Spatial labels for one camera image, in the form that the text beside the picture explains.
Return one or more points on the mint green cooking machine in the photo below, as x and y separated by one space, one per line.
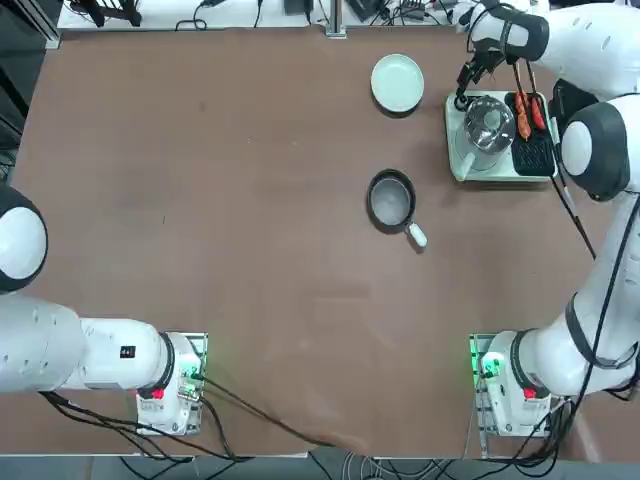
455 150

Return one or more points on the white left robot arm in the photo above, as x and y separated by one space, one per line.
100 355

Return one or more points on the mint green saucepan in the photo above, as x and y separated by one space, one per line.
467 167

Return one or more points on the mint green plate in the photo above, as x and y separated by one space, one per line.
397 82

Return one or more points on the double sausage skewer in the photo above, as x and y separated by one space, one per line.
523 125

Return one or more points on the glass pot lid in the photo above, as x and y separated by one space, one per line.
490 122

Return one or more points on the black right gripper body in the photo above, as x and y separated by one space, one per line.
487 57

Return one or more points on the black frying pan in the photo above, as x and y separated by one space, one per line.
391 200

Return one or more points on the aluminium profile post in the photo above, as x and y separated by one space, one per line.
336 20

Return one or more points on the black power adapter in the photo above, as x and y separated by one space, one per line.
362 10
298 6

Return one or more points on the silver black control knob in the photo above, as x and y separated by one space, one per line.
464 107

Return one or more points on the single sausage skewer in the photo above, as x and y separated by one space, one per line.
537 117

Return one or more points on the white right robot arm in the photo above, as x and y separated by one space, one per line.
595 150

